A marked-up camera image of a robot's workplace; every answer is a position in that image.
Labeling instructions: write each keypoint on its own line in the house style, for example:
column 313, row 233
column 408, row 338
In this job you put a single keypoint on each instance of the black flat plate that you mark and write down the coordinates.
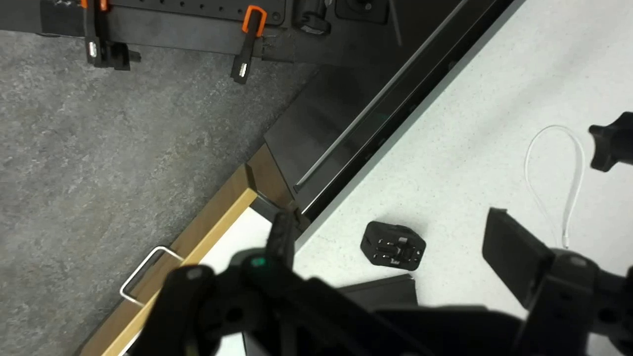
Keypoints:
column 382, row 291

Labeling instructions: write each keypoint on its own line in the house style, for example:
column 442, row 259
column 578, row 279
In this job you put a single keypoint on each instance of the black mounting bracket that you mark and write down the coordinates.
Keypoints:
column 311, row 16

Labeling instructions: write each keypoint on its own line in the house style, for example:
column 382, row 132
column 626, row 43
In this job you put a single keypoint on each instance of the black square mount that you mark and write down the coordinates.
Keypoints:
column 361, row 8

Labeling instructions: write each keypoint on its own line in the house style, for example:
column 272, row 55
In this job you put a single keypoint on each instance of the grey metal edge strip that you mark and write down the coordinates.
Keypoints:
column 422, row 109

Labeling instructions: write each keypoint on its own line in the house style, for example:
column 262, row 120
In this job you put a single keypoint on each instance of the orange black bar clamp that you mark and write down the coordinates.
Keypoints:
column 99, row 41
column 248, row 41

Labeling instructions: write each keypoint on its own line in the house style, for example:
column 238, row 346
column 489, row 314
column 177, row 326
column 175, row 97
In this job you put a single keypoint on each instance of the black remote controller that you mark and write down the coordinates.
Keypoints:
column 392, row 245

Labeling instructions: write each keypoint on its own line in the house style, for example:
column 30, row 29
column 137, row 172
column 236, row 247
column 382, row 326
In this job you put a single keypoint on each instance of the black cabinet frame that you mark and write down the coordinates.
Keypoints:
column 329, row 118

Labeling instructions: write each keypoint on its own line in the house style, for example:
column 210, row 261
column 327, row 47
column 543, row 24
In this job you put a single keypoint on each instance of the black star knob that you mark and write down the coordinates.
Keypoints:
column 616, row 142

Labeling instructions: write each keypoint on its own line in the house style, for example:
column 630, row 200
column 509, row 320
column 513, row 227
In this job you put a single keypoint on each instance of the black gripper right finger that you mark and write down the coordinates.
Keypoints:
column 521, row 253

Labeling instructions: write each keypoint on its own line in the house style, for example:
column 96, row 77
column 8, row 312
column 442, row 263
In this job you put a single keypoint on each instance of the black perforated board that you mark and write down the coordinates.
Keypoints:
column 179, row 25

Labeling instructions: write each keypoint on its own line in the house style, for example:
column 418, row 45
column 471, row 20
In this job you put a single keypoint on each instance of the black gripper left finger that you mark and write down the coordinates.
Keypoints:
column 218, row 302

